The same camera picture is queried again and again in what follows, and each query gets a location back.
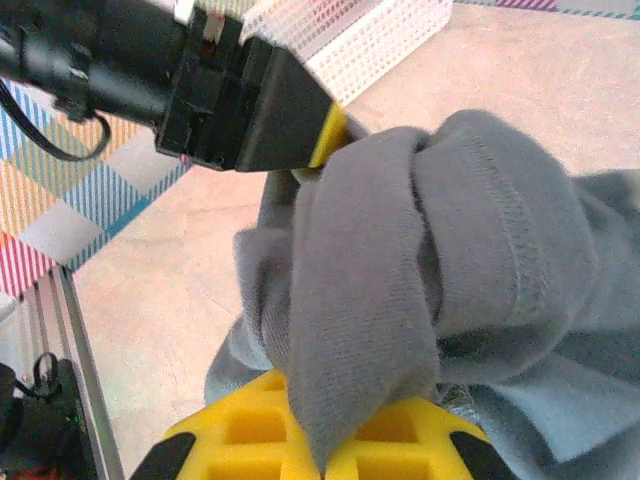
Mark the white perforated plastic basket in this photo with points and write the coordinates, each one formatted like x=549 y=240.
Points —
x=360 y=45

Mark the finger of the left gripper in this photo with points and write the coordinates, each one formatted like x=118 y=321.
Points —
x=280 y=110
x=306 y=175

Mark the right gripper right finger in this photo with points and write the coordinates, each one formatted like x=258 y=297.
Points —
x=400 y=445

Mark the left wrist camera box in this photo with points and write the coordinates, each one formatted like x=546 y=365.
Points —
x=183 y=10

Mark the grey t-shirt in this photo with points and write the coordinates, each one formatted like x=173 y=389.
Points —
x=450 y=250

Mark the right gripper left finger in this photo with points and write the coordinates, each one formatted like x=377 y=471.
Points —
x=240 y=430

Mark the aluminium side rail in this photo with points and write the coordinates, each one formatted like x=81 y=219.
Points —
x=85 y=375

